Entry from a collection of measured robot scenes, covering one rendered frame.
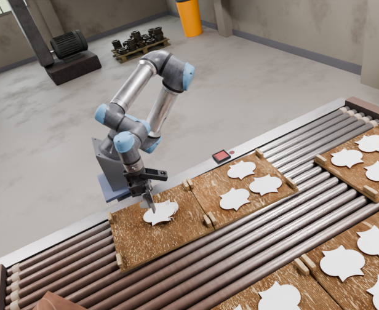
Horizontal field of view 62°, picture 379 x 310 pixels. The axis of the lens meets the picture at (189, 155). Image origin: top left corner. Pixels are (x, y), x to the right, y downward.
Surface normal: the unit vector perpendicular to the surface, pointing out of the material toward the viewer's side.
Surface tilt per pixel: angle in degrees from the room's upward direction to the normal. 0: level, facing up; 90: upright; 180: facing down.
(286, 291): 0
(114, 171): 90
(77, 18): 90
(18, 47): 90
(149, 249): 0
